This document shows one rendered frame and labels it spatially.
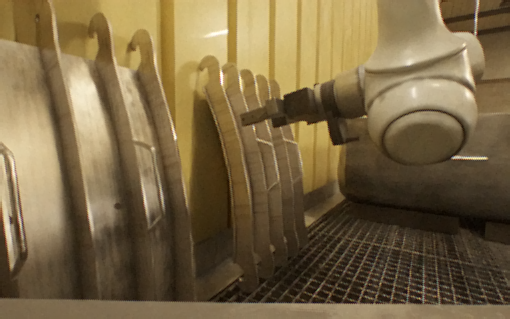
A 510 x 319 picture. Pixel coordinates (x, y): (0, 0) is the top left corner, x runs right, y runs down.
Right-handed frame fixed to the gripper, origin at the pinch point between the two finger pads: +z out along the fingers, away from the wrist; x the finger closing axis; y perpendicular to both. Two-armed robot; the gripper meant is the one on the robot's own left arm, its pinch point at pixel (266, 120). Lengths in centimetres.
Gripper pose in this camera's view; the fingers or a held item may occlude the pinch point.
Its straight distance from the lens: 60.6
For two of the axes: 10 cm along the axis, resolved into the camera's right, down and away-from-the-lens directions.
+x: -5.5, 0.7, -8.3
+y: -1.8, -9.8, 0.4
